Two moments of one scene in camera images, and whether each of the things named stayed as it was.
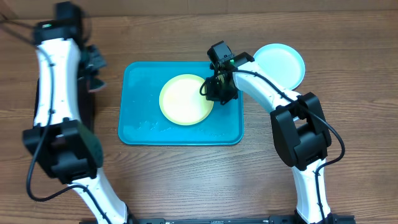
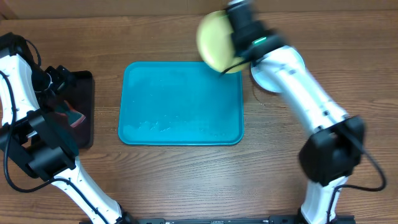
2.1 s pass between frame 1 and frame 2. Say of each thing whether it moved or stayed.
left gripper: moved
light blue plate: stayed
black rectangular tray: stayed
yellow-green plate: moved
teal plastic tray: stayed
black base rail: stayed
